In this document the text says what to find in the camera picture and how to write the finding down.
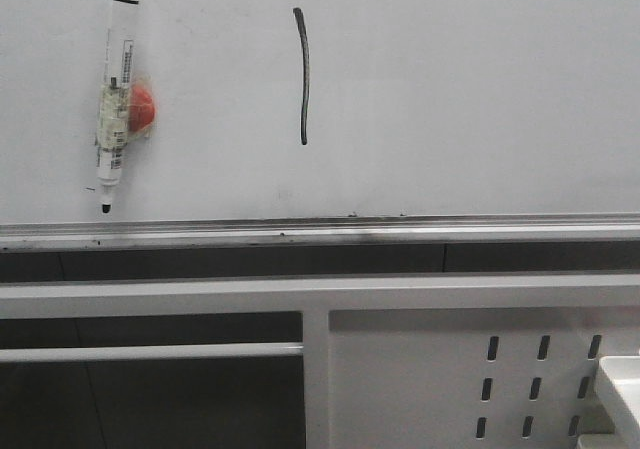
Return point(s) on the red round magnet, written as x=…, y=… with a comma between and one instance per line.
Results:
x=141, y=108

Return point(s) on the white whiteboard marker pen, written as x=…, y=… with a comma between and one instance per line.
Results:
x=115, y=97

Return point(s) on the white whiteboard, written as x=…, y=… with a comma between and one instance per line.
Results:
x=321, y=108

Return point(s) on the aluminium whiteboard tray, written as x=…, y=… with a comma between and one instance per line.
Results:
x=318, y=231

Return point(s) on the white plastic bin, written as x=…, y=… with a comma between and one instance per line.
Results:
x=617, y=387

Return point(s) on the white metal shelf frame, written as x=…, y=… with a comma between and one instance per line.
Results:
x=498, y=361

